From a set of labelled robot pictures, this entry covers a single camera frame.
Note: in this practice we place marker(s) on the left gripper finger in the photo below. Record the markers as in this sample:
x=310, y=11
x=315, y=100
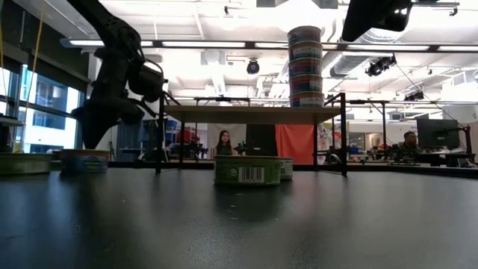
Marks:
x=97, y=130

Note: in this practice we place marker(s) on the blue label tuna can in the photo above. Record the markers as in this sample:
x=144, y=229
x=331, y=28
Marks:
x=306, y=83
x=306, y=99
x=84, y=161
x=305, y=67
x=305, y=50
x=304, y=34

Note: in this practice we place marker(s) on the green label gold-lid can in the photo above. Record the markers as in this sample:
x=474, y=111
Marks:
x=246, y=170
x=24, y=163

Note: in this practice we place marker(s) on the green label silver-lid can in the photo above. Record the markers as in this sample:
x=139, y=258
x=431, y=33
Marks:
x=286, y=169

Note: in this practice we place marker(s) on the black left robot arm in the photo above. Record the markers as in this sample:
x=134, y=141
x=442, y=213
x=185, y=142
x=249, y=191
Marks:
x=112, y=30

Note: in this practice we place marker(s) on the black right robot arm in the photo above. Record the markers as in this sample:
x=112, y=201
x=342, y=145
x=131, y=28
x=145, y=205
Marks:
x=373, y=18

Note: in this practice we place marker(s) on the wooden shelf with black legs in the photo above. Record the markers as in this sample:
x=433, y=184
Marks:
x=246, y=114

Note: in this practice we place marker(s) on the large window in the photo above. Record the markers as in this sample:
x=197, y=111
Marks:
x=48, y=112

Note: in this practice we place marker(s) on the person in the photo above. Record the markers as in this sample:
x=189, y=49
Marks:
x=410, y=141
x=224, y=143

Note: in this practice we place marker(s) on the black overhead bar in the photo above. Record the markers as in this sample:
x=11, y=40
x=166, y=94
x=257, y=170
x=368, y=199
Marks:
x=250, y=45

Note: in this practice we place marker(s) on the black square panel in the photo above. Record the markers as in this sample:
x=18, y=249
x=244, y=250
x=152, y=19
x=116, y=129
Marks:
x=261, y=140

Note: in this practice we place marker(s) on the black table mat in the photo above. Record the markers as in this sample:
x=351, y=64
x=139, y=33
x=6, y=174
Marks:
x=239, y=231

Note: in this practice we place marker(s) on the red fabric panel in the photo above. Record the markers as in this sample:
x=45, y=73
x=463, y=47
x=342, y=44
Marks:
x=295, y=143

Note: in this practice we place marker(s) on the black track spotlight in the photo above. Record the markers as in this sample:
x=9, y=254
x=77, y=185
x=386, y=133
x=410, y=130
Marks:
x=381, y=65
x=414, y=96

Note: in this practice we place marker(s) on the black background monitor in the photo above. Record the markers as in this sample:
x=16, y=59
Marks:
x=437, y=133

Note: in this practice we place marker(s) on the cluttered background desk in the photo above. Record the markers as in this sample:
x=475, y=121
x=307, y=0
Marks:
x=448, y=157

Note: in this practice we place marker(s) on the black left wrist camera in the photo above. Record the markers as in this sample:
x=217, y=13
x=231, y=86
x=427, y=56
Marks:
x=147, y=84

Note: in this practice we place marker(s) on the black ceiling camera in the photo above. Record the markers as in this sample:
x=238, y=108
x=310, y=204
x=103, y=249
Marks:
x=253, y=67

